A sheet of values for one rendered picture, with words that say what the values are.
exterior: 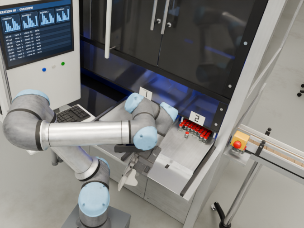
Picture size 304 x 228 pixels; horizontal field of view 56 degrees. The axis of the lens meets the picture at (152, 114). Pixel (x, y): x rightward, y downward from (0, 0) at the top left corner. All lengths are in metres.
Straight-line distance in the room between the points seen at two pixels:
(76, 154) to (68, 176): 1.39
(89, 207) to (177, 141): 0.68
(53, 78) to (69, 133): 0.89
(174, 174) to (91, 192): 0.46
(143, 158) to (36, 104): 0.41
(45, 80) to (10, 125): 0.81
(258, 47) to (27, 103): 0.93
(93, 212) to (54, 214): 1.20
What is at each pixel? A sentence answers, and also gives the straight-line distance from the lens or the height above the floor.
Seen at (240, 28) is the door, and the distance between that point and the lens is 1.33.
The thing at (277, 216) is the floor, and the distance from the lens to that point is 2.71.
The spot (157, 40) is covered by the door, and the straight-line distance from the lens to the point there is 1.52.
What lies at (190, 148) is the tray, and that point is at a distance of 1.59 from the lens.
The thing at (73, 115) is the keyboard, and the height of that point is 0.82.
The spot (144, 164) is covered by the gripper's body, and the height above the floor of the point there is 1.18.
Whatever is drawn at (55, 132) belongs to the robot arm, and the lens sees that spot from 0.91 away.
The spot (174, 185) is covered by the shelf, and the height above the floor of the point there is 0.88.
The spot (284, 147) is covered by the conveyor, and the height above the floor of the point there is 0.95.
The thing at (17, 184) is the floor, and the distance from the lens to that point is 2.55.
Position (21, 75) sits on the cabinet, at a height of 1.12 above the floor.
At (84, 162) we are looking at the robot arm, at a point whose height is 1.08.
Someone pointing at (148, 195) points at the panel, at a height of 0.17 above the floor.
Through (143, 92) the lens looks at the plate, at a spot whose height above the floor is 1.02.
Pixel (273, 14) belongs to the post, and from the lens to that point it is 1.28.
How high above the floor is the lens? 1.96
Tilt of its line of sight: 38 degrees down
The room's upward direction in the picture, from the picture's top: 10 degrees clockwise
